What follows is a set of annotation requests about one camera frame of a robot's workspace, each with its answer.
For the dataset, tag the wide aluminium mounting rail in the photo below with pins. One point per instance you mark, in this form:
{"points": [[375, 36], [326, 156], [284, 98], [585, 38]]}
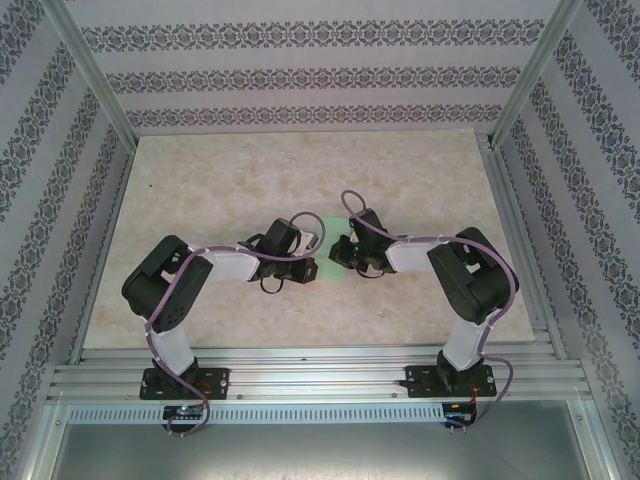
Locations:
{"points": [[320, 375]]}

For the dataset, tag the small circuit board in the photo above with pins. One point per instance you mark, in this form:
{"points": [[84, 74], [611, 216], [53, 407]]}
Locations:
{"points": [[457, 407], [182, 411]]}

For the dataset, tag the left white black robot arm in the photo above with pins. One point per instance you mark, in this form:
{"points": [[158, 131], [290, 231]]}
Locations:
{"points": [[172, 345]]}

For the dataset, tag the green paper sheet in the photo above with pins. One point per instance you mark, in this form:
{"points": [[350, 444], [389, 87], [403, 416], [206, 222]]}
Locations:
{"points": [[330, 272]]}

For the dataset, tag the aluminium side rail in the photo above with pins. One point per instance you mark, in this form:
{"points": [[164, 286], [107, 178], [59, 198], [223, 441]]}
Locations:
{"points": [[102, 250], [520, 250]]}

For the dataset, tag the aluminium frame post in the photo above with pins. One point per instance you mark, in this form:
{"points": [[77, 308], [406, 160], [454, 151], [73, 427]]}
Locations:
{"points": [[537, 65], [90, 65]]}

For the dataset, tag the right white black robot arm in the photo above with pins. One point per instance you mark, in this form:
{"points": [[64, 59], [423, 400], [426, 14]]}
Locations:
{"points": [[465, 345]]}

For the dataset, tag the grey metal sheet panel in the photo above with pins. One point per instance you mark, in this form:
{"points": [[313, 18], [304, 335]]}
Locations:
{"points": [[320, 450]]}

